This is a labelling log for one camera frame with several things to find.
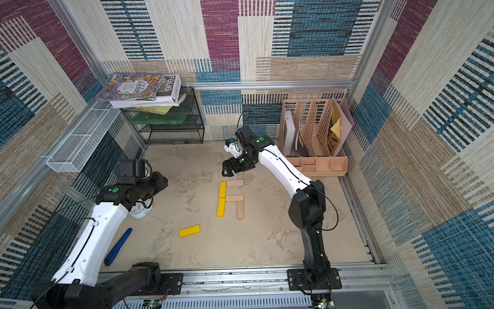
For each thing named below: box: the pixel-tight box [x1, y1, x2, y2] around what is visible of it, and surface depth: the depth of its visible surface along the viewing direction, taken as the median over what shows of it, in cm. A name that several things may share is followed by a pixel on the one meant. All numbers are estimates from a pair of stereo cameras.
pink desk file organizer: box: [277, 97, 355, 178], surface depth 104 cm
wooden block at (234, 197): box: [225, 194, 244, 202], surface depth 98 cm
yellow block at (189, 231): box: [178, 224, 202, 238], surface depth 89 cm
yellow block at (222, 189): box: [218, 180, 228, 199], surface depth 101 cm
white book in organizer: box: [284, 110, 296, 156], surface depth 102 cm
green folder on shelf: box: [129, 110, 190, 125], surface depth 96 cm
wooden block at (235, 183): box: [226, 179, 244, 188], surface depth 103 cm
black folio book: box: [109, 74, 182, 109], surface depth 83 cm
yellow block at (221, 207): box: [216, 198, 226, 218], surface depth 94 cm
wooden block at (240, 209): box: [236, 200, 245, 219], surface depth 94 cm
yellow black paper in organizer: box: [326, 104, 341, 157], surface depth 98 cm
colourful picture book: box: [95, 73, 166, 102], surface depth 83 cm
